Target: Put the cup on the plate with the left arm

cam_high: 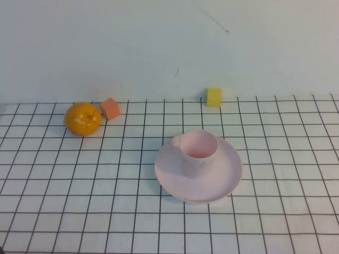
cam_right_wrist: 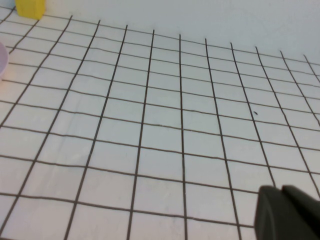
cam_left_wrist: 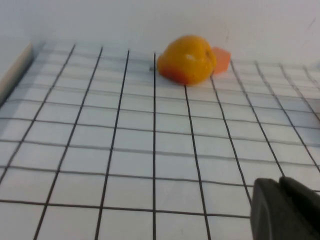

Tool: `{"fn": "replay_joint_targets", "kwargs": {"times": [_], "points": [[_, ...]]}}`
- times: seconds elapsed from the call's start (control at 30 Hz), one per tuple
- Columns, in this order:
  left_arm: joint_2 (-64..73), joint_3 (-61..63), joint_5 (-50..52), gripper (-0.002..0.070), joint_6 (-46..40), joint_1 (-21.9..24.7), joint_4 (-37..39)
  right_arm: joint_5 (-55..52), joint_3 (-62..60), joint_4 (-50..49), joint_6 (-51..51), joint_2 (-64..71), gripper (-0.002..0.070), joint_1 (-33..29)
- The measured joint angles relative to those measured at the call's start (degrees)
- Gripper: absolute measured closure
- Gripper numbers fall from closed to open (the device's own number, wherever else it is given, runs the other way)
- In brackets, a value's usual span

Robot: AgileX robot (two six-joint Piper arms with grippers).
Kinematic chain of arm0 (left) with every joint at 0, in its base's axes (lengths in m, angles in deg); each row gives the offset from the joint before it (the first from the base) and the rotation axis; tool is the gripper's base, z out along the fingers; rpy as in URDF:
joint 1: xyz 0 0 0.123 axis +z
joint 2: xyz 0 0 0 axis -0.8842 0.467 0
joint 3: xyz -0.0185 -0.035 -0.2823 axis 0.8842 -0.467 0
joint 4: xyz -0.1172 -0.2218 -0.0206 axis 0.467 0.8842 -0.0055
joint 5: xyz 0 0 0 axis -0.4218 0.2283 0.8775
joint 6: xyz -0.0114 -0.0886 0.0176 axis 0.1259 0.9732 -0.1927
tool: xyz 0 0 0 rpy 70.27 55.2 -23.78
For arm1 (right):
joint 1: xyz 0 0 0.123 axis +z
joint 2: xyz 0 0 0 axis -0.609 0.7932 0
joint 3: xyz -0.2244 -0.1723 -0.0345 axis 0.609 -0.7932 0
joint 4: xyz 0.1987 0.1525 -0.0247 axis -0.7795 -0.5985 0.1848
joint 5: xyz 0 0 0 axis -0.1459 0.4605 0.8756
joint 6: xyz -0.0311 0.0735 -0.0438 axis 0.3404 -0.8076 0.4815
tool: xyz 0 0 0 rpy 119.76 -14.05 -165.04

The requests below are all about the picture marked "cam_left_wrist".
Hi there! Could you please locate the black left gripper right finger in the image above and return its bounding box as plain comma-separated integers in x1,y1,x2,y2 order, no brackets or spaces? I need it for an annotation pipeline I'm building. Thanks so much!
279,176,320,240

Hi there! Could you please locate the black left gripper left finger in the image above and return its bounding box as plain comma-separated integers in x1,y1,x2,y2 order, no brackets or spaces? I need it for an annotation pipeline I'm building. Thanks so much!
250,177,309,240

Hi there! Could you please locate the white black grid tablecloth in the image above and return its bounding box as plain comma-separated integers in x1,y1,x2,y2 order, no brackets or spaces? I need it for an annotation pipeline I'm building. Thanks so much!
0,41,320,240

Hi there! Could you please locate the orange foam block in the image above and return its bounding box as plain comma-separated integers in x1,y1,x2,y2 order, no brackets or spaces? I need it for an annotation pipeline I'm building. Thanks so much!
211,46,232,75

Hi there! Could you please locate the yellow orange toy fruit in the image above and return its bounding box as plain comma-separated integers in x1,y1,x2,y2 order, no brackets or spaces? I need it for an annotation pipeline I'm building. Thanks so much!
149,34,218,87

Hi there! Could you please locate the white board panel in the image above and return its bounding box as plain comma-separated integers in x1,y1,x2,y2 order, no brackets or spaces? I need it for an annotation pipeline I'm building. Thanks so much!
0,42,34,106

